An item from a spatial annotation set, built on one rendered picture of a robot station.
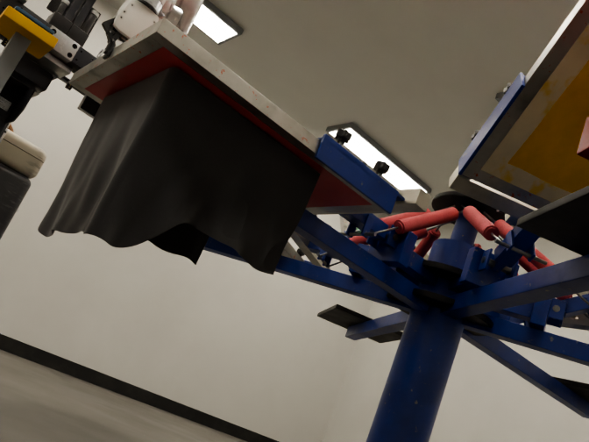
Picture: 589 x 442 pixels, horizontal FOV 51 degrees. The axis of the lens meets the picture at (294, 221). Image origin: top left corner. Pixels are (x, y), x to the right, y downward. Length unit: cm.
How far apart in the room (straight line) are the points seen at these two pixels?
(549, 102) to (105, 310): 462
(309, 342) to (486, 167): 532
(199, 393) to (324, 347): 160
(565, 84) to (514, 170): 27
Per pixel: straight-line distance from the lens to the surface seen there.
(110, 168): 149
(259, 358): 653
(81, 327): 564
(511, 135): 171
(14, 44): 169
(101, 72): 171
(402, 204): 177
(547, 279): 168
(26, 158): 254
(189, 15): 221
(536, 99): 166
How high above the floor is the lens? 33
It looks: 17 degrees up
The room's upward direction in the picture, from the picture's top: 23 degrees clockwise
